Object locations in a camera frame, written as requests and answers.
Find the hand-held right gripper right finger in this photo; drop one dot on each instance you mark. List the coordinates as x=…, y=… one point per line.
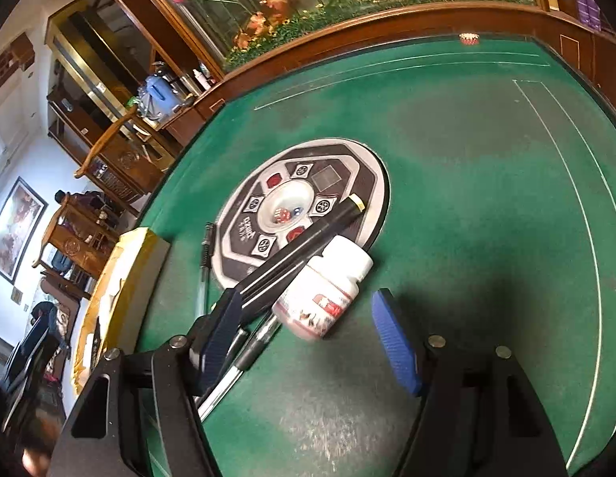
x=395, y=343

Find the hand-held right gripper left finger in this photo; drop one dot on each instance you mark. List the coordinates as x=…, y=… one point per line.
x=221, y=340

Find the black gel pen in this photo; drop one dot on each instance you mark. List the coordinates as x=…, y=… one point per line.
x=258, y=340

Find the silver pen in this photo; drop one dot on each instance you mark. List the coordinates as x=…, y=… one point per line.
x=226, y=382

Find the clear pen black grip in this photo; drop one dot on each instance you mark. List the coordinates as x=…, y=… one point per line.
x=207, y=258

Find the white bottle red label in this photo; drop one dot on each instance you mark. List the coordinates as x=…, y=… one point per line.
x=327, y=283

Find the white foam box yellow tape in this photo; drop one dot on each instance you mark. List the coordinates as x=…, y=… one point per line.
x=134, y=253

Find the black marker yellow tip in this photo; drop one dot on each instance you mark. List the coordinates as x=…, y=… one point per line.
x=308, y=241

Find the round dice panel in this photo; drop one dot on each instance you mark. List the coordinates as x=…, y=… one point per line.
x=298, y=194

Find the wooden chair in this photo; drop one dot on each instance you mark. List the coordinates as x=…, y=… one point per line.
x=121, y=156
x=71, y=241

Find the blue thermos jug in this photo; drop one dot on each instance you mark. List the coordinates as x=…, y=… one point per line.
x=158, y=94

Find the red bottle cap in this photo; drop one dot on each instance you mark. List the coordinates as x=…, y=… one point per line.
x=468, y=38

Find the artificial flower display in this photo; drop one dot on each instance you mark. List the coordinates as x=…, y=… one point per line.
x=337, y=0

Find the framed wall painting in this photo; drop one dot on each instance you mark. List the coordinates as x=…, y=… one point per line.
x=14, y=228

